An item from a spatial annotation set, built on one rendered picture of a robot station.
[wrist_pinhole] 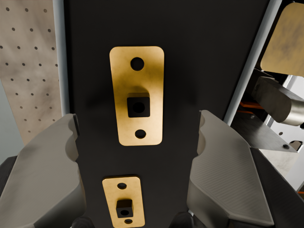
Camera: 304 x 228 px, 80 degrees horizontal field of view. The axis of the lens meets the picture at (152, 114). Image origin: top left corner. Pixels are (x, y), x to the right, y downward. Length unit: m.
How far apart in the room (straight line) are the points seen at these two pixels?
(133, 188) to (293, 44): 0.24
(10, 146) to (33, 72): 1.33
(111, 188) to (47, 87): 0.55
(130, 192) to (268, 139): 0.21
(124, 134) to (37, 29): 0.55
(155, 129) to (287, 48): 0.19
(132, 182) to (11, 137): 1.75
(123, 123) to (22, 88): 0.62
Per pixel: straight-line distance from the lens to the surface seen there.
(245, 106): 0.54
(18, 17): 0.69
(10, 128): 1.86
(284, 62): 0.28
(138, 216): 0.24
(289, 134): 0.47
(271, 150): 0.30
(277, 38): 0.26
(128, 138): 0.16
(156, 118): 0.15
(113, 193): 0.21
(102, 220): 0.26
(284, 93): 0.30
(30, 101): 0.76
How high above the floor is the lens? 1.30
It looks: 62 degrees down
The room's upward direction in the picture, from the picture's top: 174 degrees clockwise
